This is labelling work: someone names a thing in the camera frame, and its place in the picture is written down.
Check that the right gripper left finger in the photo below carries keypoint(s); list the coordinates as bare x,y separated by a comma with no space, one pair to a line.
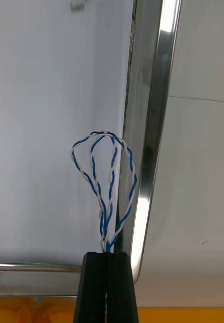
91,290

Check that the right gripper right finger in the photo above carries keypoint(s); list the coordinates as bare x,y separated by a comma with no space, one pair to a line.
120,290

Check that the yellow-orange plastic bin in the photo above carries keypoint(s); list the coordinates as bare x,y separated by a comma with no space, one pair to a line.
41,310

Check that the steel tray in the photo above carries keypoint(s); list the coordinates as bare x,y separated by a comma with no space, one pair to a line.
147,141

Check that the small white connector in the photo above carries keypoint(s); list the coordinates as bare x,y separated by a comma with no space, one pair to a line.
77,4

